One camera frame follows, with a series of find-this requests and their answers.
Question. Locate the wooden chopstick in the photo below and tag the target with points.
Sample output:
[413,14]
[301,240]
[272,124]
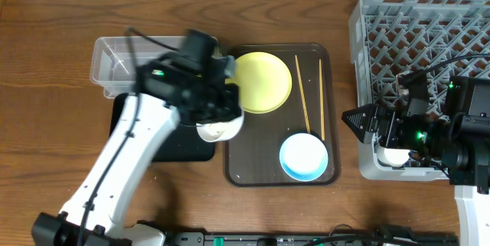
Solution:
[302,95]
[321,100]

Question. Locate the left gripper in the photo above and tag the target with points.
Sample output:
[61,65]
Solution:
[216,109]

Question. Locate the white bowl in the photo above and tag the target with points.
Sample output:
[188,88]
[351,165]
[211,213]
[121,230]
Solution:
[217,132]

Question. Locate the yellow plate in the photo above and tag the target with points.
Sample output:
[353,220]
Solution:
[264,82]

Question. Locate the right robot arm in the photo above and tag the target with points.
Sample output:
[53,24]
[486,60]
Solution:
[460,143]

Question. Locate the right wooden chopstick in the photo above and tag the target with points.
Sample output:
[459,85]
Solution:
[321,100]

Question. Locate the light blue bowl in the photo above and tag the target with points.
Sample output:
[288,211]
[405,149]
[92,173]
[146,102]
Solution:
[303,157]

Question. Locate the left wooden chopstick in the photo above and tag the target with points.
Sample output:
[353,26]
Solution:
[302,95]

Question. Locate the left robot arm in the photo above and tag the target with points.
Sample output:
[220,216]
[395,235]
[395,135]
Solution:
[95,213]

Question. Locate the grey dishwasher rack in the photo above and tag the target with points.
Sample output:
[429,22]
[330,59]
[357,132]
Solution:
[404,53]

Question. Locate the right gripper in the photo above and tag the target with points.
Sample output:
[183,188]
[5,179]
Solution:
[391,135]

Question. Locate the white cup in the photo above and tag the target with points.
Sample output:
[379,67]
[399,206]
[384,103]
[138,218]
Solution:
[392,157]

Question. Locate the black plastic tray bin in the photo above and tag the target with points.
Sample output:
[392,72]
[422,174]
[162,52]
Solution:
[187,146]

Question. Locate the clear plastic bin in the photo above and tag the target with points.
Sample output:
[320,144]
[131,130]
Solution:
[115,60]

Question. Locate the dark brown serving tray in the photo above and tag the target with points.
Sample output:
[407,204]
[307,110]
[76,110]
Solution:
[251,158]

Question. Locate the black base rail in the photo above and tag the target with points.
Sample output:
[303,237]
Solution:
[201,239]

